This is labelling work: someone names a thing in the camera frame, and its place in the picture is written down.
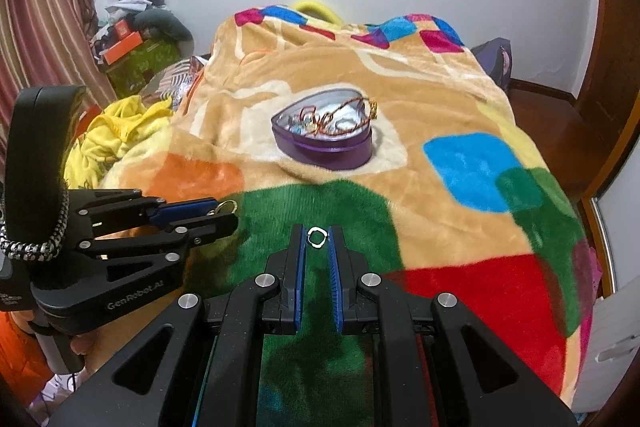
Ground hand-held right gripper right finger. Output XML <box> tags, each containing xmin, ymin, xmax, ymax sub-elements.
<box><xmin>326</xmin><ymin>224</ymin><xmax>578</xmax><ymax>427</ymax></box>

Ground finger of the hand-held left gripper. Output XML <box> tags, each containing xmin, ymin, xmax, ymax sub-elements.
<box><xmin>79</xmin><ymin>213</ymin><xmax>240</xmax><ymax>286</ymax></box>
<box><xmin>75</xmin><ymin>189</ymin><xmax>222</xmax><ymax>231</ymax></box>

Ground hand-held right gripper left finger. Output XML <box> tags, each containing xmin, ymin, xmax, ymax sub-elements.
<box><xmin>47</xmin><ymin>223</ymin><xmax>307</xmax><ymax>427</ymax></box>

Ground purple heart-shaped tin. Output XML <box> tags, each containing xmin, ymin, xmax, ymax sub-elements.
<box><xmin>271</xmin><ymin>88</ymin><xmax>375</xmax><ymax>170</ymax></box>

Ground red gold beaded bracelet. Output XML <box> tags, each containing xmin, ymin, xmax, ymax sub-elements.
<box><xmin>299</xmin><ymin>99</ymin><xmax>379</xmax><ymax>138</ymax></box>

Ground yellow cloth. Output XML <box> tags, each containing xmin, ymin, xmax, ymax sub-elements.
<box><xmin>65</xmin><ymin>96</ymin><xmax>176</xmax><ymax>188</ymax></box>

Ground striped curtain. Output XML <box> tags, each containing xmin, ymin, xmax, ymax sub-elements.
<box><xmin>0</xmin><ymin>0</ymin><xmax>119</xmax><ymax>108</ymax></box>

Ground flat orange box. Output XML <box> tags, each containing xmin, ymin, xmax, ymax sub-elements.
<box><xmin>100</xmin><ymin>31</ymin><xmax>144</xmax><ymax>64</ymax></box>

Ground striped cloth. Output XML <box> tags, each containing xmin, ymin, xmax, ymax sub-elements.
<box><xmin>142</xmin><ymin>59</ymin><xmax>206</xmax><ymax>108</ymax></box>

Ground green box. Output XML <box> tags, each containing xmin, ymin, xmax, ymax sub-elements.
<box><xmin>105</xmin><ymin>39</ymin><xmax>181</xmax><ymax>98</ymax></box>

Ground pile of clothes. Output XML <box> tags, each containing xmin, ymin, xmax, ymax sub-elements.
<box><xmin>92</xmin><ymin>0</ymin><xmax>194</xmax><ymax>58</ymax></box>

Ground orange cloth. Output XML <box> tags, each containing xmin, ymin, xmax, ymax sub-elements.
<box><xmin>0</xmin><ymin>312</ymin><xmax>52</xmax><ymax>389</ymax></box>

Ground colourful patchwork blanket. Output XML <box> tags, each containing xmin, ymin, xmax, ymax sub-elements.
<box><xmin>65</xmin><ymin>4</ymin><xmax>598</xmax><ymax>413</ymax></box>

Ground yellow foam tube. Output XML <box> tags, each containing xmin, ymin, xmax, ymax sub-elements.
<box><xmin>292</xmin><ymin>0</ymin><xmax>344</xmax><ymax>26</ymax></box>

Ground dark bag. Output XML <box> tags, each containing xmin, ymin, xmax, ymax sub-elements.
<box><xmin>472</xmin><ymin>38</ymin><xmax>514</xmax><ymax>90</ymax></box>

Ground white suitcase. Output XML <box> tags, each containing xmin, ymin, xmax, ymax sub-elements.
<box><xmin>570</xmin><ymin>277</ymin><xmax>640</xmax><ymax>416</ymax></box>

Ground white sliding wardrobe door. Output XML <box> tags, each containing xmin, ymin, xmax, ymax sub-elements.
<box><xmin>590</xmin><ymin>187</ymin><xmax>640</xmax><ymax>299</ymax></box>

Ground wooden door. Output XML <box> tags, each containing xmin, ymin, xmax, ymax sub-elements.
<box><xmin>574</xmin><ymin>0</ymin><xmax>640</xmax><ymax>138</ymax></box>

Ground black white braided cord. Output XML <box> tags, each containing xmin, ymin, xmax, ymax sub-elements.
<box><xmin>0</xmin><ymin>187</ymin><xmax>71</xmax><ymax>261</ymax></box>

